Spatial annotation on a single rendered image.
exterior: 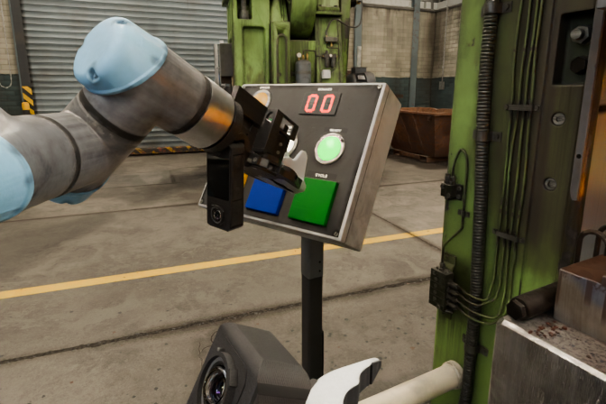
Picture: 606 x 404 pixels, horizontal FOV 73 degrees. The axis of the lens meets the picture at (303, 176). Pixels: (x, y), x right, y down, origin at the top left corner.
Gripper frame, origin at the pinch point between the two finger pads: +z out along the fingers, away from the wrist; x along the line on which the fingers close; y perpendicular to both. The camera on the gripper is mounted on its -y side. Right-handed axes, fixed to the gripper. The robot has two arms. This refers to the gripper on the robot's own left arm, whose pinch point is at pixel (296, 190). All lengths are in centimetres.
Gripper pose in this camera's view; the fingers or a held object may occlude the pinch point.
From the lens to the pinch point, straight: 64.2
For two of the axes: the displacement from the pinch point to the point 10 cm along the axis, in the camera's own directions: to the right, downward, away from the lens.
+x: -8.0, -1.2, 5.8
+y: 3.0, -9.3, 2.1
